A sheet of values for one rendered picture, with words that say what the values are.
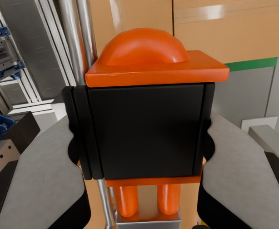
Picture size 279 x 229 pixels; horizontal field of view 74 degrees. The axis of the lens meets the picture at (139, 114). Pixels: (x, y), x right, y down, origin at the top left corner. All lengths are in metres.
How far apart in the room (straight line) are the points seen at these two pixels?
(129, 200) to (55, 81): 1.15
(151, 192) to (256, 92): 1.58
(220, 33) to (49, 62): 0.93
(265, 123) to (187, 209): 1.36
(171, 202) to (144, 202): 0.03
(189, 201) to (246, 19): 0.71
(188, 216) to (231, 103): 1.13
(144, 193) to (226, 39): 0.75
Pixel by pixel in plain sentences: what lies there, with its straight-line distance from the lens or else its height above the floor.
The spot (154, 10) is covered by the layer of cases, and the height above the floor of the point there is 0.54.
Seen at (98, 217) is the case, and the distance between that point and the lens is 0.73.
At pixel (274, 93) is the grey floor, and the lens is 1.83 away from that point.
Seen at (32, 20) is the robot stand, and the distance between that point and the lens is 1.25.
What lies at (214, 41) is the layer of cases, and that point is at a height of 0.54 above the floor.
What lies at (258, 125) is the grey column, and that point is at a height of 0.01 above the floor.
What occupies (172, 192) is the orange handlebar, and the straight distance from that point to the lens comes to 0.17.
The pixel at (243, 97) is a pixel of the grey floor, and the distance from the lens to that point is 1.70.
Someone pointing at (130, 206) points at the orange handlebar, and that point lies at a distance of 0.19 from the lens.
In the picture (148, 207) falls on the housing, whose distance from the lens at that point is 0.20.
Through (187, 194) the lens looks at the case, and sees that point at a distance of 0.65.
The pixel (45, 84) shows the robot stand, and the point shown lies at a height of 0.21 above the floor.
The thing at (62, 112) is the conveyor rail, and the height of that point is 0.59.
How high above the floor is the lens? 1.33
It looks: 61 degrees down
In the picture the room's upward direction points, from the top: 177 degrees clockwise
